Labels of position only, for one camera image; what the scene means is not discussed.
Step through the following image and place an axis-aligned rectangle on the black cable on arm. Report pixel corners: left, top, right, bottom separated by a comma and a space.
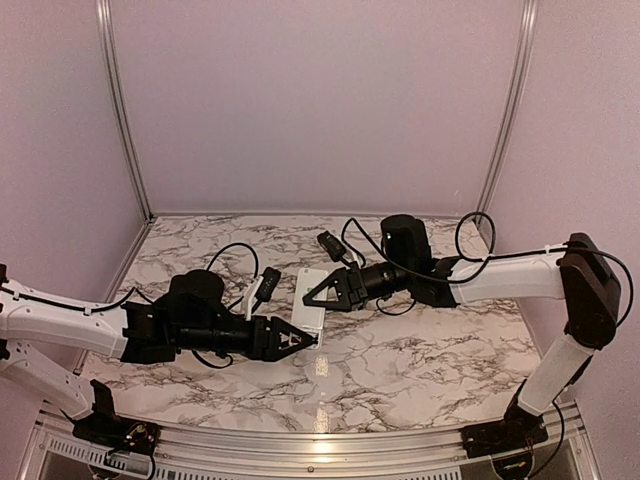
455, 212, 499, 261
207, 242, 261, 281

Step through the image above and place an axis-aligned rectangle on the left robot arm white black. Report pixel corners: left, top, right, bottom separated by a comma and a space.
1, 269, 317, 453

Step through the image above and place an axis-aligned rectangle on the white perforated cable duct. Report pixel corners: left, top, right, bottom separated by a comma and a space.
38, 436, 463, 479

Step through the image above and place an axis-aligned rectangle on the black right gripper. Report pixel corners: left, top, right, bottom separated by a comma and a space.
303, 260, 413, 312

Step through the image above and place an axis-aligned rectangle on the aluminium front table rail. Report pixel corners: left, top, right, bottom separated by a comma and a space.
19, 388, 601, 479

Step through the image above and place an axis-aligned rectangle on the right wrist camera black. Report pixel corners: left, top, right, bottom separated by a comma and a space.
317, 231, 347, 262

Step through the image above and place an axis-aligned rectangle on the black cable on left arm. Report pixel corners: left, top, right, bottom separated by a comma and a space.
207, 242, 261, 281

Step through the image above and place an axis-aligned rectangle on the aluminium corner post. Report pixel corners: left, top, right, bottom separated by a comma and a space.
476, 0, 539, 213
95, 0, 154, 223

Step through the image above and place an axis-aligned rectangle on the aluminium corner post left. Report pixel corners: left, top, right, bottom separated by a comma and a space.
95, 0, 154, 223

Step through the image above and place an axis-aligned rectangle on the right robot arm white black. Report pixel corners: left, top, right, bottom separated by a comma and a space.
302, 214, 630, 457

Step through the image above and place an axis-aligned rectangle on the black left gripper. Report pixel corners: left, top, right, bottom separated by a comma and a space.
176, 315, 315, 363

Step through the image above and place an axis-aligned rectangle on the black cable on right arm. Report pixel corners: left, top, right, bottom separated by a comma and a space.
455, 212, 499, 261

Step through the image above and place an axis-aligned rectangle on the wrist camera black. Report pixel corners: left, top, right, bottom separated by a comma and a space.
317, 231, 347, 262
255, 267, 281, 302

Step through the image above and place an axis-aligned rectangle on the white remote control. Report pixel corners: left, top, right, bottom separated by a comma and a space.
291, 267, 331, 351

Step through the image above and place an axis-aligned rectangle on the aluminium corner post right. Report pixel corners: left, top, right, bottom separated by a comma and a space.
476, 0, 539, 213

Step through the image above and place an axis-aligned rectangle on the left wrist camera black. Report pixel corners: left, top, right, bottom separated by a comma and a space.
255, 267, 281, 302

